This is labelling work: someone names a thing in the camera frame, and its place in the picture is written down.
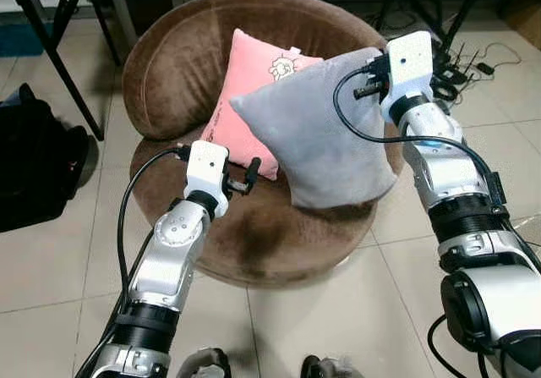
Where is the grey pillow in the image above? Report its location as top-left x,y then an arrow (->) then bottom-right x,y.
230,47 -> 400,210

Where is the brown round sofa chair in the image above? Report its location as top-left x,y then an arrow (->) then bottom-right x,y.
123,0 -> 415,288

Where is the pink pillow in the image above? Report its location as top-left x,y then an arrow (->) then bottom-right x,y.
200,29 -> 324,180

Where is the black router with antennas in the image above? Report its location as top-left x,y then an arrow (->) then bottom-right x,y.
444,44 -> 500,87

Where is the brown cardboard box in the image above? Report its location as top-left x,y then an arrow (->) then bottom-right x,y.
507,0 -> 541,49

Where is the robot left leg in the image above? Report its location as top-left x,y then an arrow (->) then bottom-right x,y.
173,347 -> 231,378

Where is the black bag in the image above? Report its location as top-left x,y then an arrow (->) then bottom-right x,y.
0,82 -> 90,233

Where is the blue box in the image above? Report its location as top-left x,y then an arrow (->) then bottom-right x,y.
0,23 -> 43,58

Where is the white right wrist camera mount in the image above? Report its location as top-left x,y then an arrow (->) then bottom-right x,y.
380,31 -> 434,123

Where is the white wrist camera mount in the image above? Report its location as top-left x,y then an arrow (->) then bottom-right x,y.
184,140 -> 231,218
380,31 -> 434,123

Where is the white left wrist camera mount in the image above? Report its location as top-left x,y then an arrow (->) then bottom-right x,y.
184,140 -> 231,218

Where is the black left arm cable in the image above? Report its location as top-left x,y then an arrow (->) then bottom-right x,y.
74,145 -> 189,378

